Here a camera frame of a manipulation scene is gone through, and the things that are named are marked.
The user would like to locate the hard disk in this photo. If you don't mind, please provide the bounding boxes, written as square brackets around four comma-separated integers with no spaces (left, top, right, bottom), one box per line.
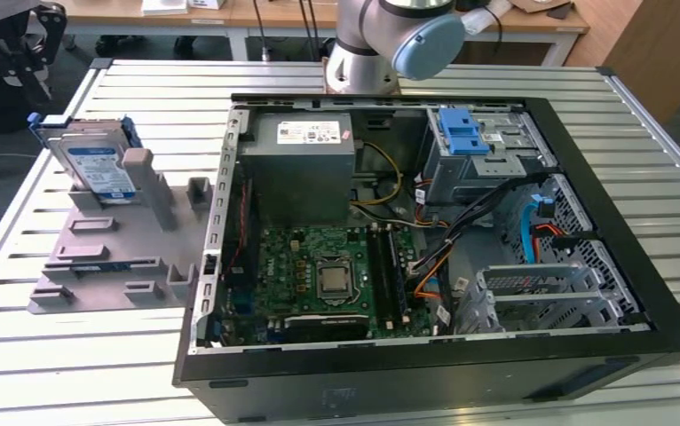
[27,112,144,206]

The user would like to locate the metal disk bay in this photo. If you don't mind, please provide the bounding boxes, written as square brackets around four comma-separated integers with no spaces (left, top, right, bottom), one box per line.
[470,264,641,335]

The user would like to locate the large white box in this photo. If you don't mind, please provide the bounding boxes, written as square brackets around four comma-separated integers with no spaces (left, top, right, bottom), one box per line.
[141,0,191,18]

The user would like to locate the grey plastic parts rack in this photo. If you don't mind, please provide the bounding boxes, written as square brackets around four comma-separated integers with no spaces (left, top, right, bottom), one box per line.
[27,148,218,317]

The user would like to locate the dark RAM stick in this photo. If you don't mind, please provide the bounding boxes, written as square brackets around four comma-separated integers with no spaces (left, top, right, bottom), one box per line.
[45,260,135,273]
[387,241,411,314]

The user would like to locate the grey power supply unit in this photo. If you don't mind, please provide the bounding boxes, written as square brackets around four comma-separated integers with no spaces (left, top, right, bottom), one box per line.
[238,111,358,228]

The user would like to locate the green Dell motherboard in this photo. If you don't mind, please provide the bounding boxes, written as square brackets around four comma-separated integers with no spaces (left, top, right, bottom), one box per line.
[224,223,435,348]

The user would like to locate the metal CPU socket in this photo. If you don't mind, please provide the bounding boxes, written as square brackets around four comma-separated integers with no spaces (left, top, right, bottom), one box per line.
[311,255,358,308]

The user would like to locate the silver CPU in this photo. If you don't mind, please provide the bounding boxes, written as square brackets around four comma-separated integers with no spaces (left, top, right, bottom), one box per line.
[318,265,352,299]

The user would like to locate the blue plastic drive latch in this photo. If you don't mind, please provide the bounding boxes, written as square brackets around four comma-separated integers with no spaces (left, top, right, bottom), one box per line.
[435,107,482,156]

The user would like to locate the metal drive cage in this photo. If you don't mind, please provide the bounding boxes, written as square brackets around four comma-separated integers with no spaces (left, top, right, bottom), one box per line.
[421,106,560,206]

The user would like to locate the black graphics card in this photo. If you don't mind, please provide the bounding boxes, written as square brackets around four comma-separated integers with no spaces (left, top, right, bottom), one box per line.
[282,312,371,343]

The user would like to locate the brown cardboard piece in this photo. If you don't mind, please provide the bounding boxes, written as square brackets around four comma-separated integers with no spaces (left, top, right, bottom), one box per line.
[507,0,573,20]

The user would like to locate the black open PC case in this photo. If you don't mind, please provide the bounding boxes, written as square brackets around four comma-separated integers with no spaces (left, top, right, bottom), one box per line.
[172,91,680,425]

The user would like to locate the wooden cabinet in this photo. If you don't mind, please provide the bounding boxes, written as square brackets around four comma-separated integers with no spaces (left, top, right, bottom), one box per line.
[565,0,680,126]

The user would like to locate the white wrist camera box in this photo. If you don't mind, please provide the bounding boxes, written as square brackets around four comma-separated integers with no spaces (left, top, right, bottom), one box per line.
[0,0,43,20]

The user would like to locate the wooden desk white frame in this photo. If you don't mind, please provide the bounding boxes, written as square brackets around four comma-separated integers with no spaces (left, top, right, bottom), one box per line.
[230,0,590,67]
[0,0,240,61]

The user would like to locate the black cable silver plug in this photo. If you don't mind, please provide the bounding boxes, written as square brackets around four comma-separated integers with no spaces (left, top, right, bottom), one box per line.
[254,0,275,64]

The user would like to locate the red twisted wire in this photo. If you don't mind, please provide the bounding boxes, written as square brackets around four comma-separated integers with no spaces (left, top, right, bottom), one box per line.
[224,178,256,270]

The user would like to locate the yellow wires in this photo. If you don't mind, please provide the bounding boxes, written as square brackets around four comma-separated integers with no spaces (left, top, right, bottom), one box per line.
[348,140,405,209]

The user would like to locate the black cable bundle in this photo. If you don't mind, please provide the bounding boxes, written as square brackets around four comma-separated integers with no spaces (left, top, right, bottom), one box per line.
[407,171,541,288]

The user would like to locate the orange wire bundle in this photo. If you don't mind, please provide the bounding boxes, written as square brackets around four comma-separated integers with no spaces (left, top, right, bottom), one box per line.
[413,252,443,305]

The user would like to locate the blue SATA wire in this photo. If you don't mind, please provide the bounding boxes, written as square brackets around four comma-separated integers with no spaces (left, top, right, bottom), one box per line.
[517,193,557,267]

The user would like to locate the red and orange power wire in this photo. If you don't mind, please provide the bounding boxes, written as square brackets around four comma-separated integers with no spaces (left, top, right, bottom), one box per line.
[533,223,594,249]

